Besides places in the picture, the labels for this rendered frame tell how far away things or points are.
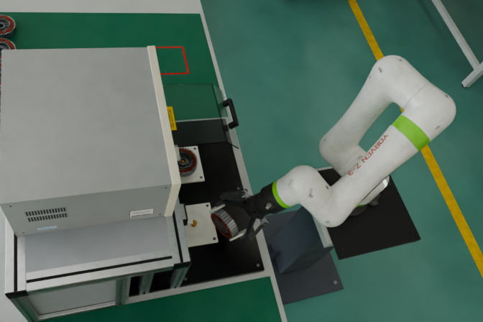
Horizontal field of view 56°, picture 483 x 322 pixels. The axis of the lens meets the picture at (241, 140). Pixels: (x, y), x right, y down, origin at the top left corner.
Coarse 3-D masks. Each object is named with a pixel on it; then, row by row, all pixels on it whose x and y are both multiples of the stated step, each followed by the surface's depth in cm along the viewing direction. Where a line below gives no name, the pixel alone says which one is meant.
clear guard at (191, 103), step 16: (176, 96) 151; (192, 96) 153; (208, 96) 155; (224, 96) 163; (176, 112) 148; (192, 112) 150; (208, 112) 151; (224, 112) 156; (192, 128) 146; (208, 128) 148; (224, 128) 150; (176, 144) 142; (192, 144) 143
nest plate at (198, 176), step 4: (184, 148) 174; (188, 148) 175; (192, 148) 175; (196, 148) 176; (196, 152) 175; (200, 160) 173; (200, 164) 173; (196, 168) 171; (200, 168) 172; (196, 172) 170; (200, 172) 171; (188, 176) 169; (192, 176) 169; (196, 176) 169; (200, 176) 170; (184, 180) 167; (188, 180) 168; (192, 180) 168; (196, 180) 169; (200, 180) 169
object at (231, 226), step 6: (222, 210) 152; (216, 216) 151; (222, 216) 150; (228, 216) 150; (216, 222) 156; (222, 222) 149; (228, 222) 150; (234, 222) 150; (216, 228) 158; (222, 228) 156; (228, 228) 149; (234, 228) 150; (228, 234) 153; (234, 234) 152
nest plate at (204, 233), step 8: (192, 208) 162; (200, 208) 163; (208, 208) 164; (192, 216) 161; (200, 216) 161; (208, 216) 162; (200, 224) 160; (208, 224) 161; (192, 232) 158; (200, 232) 158; (208, 232) 159; (192, 240) 156; (200, 240) 157; (208, 240) 158; (216, 240) 158
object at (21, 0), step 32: (0, 0) 195; (32, 0) 199; (64, 0) 203; (96, 0) 208; (128, 0) 213; (160, 0) 218; (192, 0) 223; (0, 224) 147; (256, 224) 169; (0, 256) 142; (0, 288) 138; (192, 288) 151; (0, 320) 133
